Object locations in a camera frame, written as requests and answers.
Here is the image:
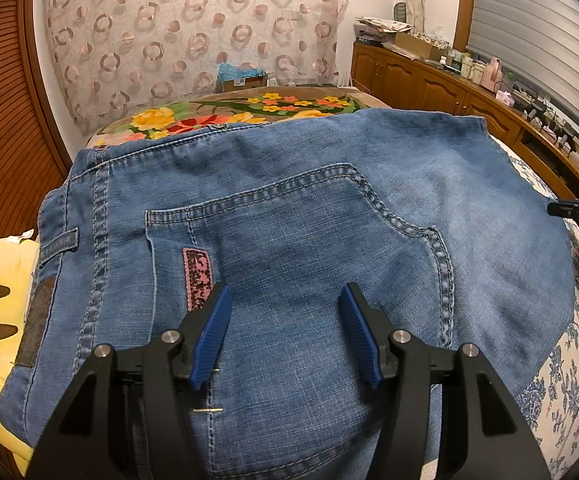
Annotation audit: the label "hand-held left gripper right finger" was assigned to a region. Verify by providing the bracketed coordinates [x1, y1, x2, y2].
[338, 282, 553, 480]

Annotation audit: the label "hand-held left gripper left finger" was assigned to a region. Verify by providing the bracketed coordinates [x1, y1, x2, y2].
[26, 282, 233, 480]

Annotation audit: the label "blue denim pants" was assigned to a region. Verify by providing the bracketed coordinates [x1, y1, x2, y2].
[0, 107, 577, 480]

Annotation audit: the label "pink container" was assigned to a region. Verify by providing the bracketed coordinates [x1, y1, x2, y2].
[484, 57, 503, 92]

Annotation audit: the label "white quilt with blue flowers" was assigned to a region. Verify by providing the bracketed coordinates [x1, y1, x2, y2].
[487, 135, 579, 480]

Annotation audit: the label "long wooden cabinet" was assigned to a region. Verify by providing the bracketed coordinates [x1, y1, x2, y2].
[350, 40, 579, 201]

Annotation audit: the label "colourful flower blanket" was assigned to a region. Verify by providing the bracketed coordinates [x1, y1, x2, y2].
[86, 87, 395, 148]

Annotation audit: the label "yellow plush toy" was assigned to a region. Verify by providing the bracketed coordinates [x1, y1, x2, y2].
[0, 237, 42, 478]

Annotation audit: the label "open cardboard box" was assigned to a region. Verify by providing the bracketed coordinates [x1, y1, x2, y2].
[394, 32, 445, 61]

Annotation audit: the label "pile of papers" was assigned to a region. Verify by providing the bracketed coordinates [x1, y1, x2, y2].
[354, 16, 413, 43]

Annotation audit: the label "wooden louvered door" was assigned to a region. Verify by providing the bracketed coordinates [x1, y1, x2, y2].
[0, 0, 75, 261]

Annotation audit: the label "wooden window frame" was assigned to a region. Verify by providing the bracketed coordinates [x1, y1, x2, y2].
[454, 0, 477, 54]

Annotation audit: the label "sheer ring-patterned curtain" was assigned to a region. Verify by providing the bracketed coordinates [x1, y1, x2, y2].
[44, 0, 355, 123]

